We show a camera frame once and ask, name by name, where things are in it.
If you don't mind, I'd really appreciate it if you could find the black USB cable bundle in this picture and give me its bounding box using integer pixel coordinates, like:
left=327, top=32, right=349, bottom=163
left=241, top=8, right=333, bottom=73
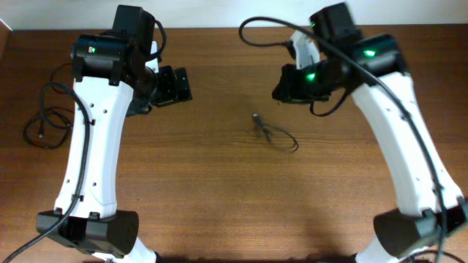
left=252, top=113, right=300, bottom=153

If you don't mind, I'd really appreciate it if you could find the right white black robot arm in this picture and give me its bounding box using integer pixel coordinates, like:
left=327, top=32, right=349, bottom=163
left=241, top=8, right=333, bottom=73
left=272, top=3, right=467, bottom=262

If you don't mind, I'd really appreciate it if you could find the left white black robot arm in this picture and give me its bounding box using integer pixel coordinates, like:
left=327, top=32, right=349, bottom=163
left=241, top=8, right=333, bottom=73
left=36, top=5, right=192, bottom=262

